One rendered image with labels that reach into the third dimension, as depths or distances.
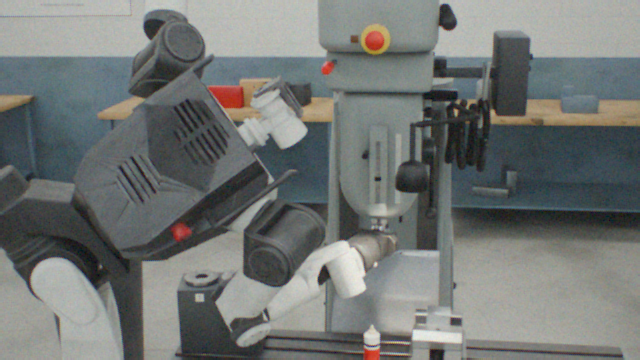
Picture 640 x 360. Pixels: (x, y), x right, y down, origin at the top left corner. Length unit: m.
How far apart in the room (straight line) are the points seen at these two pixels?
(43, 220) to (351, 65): 0.74
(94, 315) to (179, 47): 0.52
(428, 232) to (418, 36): 0.87
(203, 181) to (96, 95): 5.44
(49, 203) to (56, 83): 5.42
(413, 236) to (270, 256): 1.03
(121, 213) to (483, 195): 4.55
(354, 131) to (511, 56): 0.50
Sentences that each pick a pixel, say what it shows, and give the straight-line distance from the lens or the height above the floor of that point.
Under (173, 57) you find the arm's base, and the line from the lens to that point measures 1.44.
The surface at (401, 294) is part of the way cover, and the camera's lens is 2.32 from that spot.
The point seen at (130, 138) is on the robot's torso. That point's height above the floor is 1.63.
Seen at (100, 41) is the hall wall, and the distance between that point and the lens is 6.61.
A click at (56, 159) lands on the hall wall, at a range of 6.98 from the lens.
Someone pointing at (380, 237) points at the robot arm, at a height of 1.26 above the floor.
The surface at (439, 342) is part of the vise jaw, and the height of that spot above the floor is 0.99.
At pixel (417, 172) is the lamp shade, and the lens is 1.60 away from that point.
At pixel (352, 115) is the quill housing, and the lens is 1.75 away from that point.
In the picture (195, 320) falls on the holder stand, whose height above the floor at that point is 1.00.
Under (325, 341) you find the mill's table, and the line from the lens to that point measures 2.13.
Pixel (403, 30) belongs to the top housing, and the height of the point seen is 1.78.
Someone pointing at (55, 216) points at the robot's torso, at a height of 1.48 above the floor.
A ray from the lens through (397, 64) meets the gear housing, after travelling 1.69.
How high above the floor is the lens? 1.91
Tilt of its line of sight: 16 degrees down
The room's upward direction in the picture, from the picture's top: 1 degrees counter-clockwise
